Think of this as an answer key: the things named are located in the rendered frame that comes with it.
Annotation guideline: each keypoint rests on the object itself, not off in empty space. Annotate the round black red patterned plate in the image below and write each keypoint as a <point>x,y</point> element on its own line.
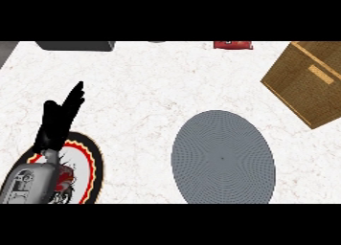
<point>85,166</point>

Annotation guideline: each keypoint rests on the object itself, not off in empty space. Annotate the round grey woven placemat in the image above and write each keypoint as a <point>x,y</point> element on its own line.
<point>223,158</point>

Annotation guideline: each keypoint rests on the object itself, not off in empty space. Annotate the dark grey appliance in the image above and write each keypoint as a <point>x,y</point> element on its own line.
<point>77,45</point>

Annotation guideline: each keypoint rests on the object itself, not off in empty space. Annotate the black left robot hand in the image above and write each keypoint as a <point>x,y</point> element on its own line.
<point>58,118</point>

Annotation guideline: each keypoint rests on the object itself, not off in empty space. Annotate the red packet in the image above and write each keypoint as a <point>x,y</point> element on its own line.
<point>234,45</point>

